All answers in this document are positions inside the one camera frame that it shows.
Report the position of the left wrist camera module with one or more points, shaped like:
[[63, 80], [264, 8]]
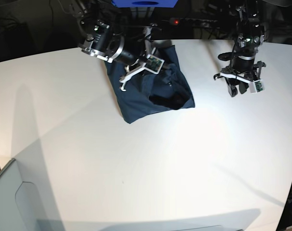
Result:
[[256, 86]]

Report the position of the grey tray corner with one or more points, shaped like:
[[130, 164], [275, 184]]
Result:
[[21, 207]]

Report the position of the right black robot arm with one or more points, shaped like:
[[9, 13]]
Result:
[[110, 40]]

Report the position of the silver aluminium frame post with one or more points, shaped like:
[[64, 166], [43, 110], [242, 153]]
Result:
[[141, 12]]

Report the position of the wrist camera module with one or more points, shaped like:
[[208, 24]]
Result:
[[153, 64], [256, 86]]

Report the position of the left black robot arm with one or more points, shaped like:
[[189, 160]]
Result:
[[249, 32]]

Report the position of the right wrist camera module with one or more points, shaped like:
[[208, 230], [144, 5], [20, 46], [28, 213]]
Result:
[[153, 64]]

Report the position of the left white black gripper body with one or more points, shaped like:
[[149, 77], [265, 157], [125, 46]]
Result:
[[241, 69]]

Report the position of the right white black gripper body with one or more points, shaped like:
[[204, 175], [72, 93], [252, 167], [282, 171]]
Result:
[[135, 60]]

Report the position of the black power strip red switch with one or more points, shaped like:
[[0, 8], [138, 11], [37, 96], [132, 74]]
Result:
[[190, 22]]

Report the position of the dark blue T-shirt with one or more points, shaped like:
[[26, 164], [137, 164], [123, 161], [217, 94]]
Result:
[[148, 94]]

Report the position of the blue plastic box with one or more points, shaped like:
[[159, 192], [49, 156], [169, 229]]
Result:
[[144, 3]]

